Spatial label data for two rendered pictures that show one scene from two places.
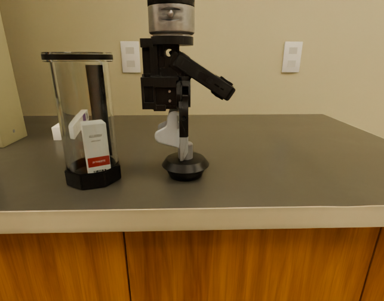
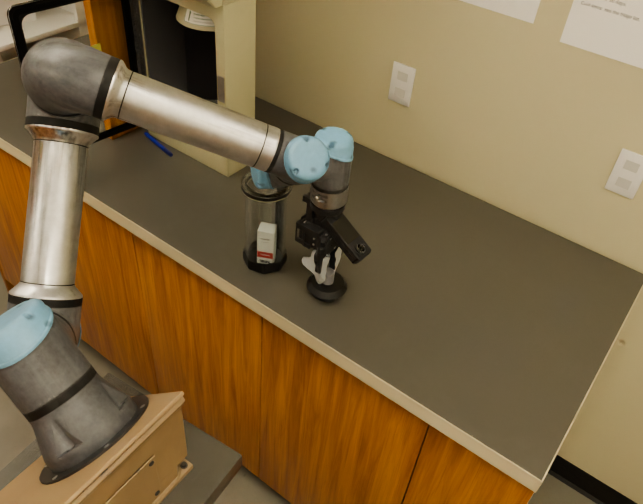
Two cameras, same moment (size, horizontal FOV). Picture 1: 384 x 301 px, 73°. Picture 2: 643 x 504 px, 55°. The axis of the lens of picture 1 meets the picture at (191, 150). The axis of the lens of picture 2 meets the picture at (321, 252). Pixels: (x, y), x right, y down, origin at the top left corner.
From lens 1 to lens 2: 1.03 m
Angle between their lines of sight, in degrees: 37
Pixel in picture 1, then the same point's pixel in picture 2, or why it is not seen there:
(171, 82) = (314, 235)
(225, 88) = (352, 256)
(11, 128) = not seen: hidden behind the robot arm
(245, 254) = (334, 373)
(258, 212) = (333, 352)
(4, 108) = not seen: hidden behind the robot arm
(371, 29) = not seen: outside the picture
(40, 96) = (295, 87)
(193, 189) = (314, 310)
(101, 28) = (377, 38)
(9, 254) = (200, 283)
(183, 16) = (327, 201)
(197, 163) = (327, 292)
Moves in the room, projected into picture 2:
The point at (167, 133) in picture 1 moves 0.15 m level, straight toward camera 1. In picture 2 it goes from (309, 262) to (268, 303)
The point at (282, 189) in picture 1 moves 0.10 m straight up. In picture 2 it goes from (371, 347) to (378, 315)
